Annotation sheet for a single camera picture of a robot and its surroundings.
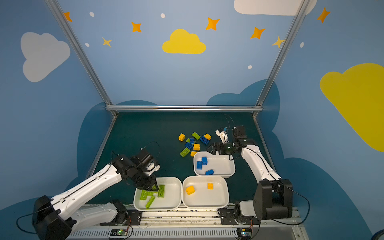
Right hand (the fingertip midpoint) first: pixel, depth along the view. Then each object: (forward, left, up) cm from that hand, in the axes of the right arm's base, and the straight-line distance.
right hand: (214, 148), depth 84 cm
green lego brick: (-23, +38, -13) cm, 46 cm away
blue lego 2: (-9, +2, -13) cm, 16 cm away
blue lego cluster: (-1, +5, -14) cm, 14 cm away
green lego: (-21, +29, -14) cm, 38 cm away
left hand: (-22, +29, -3) cm, 37 cm away
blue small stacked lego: (+13, +14, -12) cm, 22 cm away
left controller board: (-41, +46, -15) cm, 63 cm away
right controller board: (-38, -15, -16) cm, 44 cm away
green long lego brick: (+19, +11, -15) cm, 27 cm away
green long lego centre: (+5, +18, -14) cm, 23 cm away
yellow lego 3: (+8, +10, -13) cm, 19 cm away
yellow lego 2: (+4, +12, -14) cm, 19 cm away
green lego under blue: (+14, +17, -14) cm, 26 cm away
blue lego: (-5, +8, -13) cm, 16 cm away
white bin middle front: (-20, +4, -15) cm, 25 cm away
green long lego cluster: (-23, +30, -2) cm, 38 cm away
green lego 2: (-27, +33, -13) cm, 44 cm away
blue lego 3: (+10, +16, -14) cm, 23 cm away
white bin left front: (-26, +22, -15) cm, 37 cm away
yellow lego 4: (+15, +21, -13) cm, 29 cm away
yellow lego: (-20, +12, -14) cm, 27 cm away
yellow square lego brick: (+17, +2, -13) cm, 21 cm away
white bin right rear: (-4, -7, -15) cm, 17 cm away
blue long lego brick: (+15, +5, -14) cm, 21 cm away
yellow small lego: (-17, +1, -14) cm, 22 cm away
